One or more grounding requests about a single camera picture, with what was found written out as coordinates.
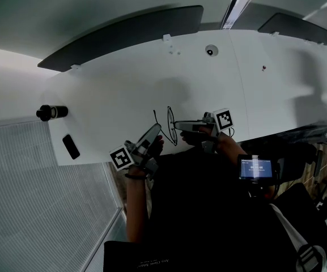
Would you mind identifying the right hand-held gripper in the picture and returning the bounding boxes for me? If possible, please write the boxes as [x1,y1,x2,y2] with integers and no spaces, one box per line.
[173,108,235,155]

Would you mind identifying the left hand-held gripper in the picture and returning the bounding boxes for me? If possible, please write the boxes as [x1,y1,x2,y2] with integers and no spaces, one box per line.
[109,123,163,179]

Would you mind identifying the black wire-frame eyeglasses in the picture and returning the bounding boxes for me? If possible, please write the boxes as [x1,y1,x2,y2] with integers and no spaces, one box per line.
[152,105,179,147]

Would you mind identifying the person's right forearm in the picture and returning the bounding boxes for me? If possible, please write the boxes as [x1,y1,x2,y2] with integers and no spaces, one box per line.
[215,131,248,164]

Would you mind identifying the person's left forearm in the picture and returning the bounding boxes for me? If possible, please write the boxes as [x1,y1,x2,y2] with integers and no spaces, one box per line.
[125,165,152,243]

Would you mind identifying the person's left hand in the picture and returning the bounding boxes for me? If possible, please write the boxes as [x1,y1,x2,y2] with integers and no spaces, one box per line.
[150,134,165,164]

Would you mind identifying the person's right hand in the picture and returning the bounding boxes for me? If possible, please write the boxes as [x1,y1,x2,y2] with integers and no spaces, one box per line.
[179,127,217,147]

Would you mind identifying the round grey desk grommet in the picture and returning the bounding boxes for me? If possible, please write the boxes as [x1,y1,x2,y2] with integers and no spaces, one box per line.
[205,45,219,58]

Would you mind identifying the black smartphone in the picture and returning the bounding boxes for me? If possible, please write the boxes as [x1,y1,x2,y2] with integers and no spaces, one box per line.
[62,134,81,160]

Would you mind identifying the person's torso in black shirt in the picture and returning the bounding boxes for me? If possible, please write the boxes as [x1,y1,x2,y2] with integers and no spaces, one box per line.
[140,145,327,272]

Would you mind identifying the black cylindrical bottle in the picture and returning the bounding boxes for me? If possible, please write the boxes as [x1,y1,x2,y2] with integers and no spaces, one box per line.
[36,104,69,122]

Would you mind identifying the white window blind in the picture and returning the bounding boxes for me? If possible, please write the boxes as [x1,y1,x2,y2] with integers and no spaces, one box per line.
[0,120,123,272]

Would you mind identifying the black plastic sheet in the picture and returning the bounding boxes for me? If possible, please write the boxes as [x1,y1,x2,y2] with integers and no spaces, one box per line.
[290,122,327,146]

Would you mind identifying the lit-screen device on mount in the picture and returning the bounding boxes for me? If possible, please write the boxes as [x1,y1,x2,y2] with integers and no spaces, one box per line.
[237,154,287,184]

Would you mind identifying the white strap with buckle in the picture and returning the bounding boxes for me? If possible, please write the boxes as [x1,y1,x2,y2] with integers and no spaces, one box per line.
[269,202,327,272]

